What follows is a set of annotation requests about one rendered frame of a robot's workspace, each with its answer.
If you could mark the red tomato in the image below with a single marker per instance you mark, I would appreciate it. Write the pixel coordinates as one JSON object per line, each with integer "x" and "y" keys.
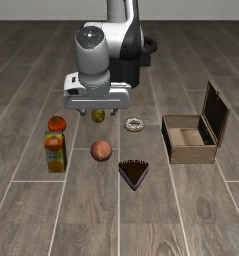
{"x": 57, "y": 124}

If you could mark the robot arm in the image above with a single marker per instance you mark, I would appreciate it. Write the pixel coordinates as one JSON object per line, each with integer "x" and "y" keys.
{"x": 104, "y": 50}

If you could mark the wooden box lid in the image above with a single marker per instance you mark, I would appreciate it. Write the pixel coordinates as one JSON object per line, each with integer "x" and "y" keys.
{"x": 215, "y": 111}

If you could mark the yellow-green onion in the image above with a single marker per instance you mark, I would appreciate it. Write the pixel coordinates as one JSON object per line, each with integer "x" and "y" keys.
{"x": 98, "y": 115}

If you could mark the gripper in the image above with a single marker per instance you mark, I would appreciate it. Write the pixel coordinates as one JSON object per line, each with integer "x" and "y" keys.
{"x": 101, "y": 98}

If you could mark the white sprinkled donut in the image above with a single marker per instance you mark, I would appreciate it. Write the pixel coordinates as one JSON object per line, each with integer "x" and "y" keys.
{"x": 134, "y": 124}

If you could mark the wooden box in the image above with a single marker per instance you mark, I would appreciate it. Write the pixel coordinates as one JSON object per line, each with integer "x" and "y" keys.
{"x": 187, "y": 141}

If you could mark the chocolate cake wedge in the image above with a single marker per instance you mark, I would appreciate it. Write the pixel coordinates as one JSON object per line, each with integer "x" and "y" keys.
{"x": 133, "y": 172}

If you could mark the orange juice carton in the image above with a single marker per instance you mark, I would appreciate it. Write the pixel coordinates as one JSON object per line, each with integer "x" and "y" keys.
{"x": 55, "y": 151}

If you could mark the pink peach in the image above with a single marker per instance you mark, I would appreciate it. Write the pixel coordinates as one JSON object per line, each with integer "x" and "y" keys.
{"x": 101, "y": 150}

